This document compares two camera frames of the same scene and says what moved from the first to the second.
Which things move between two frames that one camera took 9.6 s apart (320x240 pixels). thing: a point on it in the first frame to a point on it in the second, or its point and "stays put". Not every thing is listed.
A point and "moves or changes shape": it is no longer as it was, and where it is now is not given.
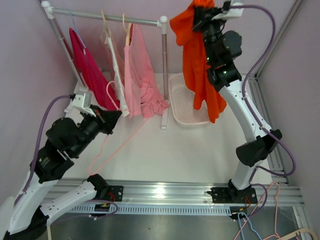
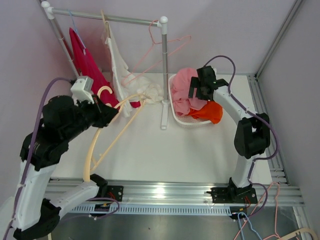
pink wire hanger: (101, 167) to (150, 48)
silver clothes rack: (162, 21) stays put
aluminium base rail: (143, 197) stays put
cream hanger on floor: (299, 232) stays put
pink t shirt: (144, 98) to (182, 104)
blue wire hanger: (75, 27) stays put
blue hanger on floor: (241, 228) stays put
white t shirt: (117, 81) moves or changes shape
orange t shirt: (189, 37) to (212, 111)
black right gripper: (202, 16) to (195, 83)
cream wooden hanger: (128, 31) to (88, 169)
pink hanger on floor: (276, 200) stays put
